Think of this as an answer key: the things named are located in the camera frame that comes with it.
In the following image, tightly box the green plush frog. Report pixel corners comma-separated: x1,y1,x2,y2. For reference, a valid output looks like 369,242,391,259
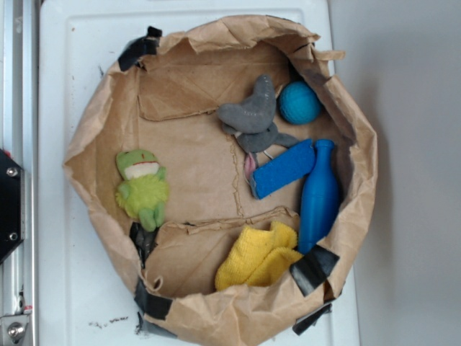
115,149,169,232

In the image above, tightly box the grey plush animal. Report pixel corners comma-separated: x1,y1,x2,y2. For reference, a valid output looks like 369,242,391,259
217,74,299,181

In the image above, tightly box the brown paper bag container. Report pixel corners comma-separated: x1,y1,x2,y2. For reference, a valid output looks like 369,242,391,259
64,15,377,345

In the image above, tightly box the blue sponge block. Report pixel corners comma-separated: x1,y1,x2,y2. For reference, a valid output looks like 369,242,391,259
249,139,315,200

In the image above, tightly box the yellow cloth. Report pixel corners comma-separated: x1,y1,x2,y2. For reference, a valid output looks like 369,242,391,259
215,221,303,290

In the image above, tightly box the blue plastic bottle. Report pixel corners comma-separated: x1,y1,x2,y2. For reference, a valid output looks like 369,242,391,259
297,139,340,254

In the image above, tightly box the blue ball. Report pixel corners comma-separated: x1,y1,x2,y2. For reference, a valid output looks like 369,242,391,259
279,81,322,125

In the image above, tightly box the white plastic tray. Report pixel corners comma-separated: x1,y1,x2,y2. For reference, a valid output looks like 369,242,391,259
37,0,362,346

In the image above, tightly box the black mounting plate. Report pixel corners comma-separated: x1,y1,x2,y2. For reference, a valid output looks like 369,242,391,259
0,149,25,264

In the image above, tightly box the aluminium frame rail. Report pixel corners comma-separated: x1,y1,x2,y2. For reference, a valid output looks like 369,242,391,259
1,1,41,345

